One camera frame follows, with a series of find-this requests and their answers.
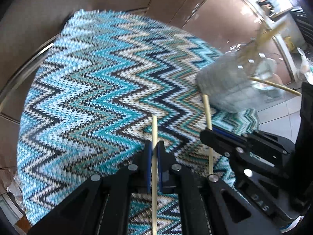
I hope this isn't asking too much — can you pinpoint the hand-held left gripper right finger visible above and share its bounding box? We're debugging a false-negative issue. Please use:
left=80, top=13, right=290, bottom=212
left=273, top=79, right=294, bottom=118
left=158, top=141, right=282, bottom=235

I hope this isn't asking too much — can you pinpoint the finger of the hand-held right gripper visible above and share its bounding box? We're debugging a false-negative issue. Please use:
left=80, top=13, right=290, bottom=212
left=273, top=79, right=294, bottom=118
left=212, top=127, right=260, bottom=147
left=200, top=128, right=245, bottom=156

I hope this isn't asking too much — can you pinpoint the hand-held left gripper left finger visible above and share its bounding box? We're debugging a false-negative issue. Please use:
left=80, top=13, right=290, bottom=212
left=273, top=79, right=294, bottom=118
left=27, top=141, right=153, bottom=235

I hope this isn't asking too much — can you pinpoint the bamboo chopstick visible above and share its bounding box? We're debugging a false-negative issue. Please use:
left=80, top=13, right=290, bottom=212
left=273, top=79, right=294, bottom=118
left=248, top=76, right=302, bottom=97
left=151, top=115, right=158, bottom=235
left=238, top=29, right=263, bottom=65
left=202, top=94, right=215, bottom=177
left=255, top=21, right=287, bottom=43

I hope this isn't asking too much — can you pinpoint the clear plastic utensil holder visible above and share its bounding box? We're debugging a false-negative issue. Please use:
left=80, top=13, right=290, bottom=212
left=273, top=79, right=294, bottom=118
left=197, top=24, right=304, bottom=113

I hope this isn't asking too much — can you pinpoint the pale blue ceramic spoon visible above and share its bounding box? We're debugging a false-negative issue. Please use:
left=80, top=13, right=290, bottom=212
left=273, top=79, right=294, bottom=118
left=254, top=59, right=277, bottom=79

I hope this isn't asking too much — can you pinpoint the zigzag knitted mat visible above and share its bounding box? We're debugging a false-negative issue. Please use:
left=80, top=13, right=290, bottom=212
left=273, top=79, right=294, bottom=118
left=17, top=9, right=260, bottom=235

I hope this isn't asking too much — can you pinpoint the clear plastic bag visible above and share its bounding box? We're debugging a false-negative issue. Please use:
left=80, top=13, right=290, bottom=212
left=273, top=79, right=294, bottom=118
left=296, top=48, right=313, bottom=81

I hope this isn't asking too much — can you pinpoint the yellow container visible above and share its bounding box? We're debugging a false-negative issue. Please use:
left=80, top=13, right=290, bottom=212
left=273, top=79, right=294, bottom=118
left=285, top=37, right=295, bottom=52

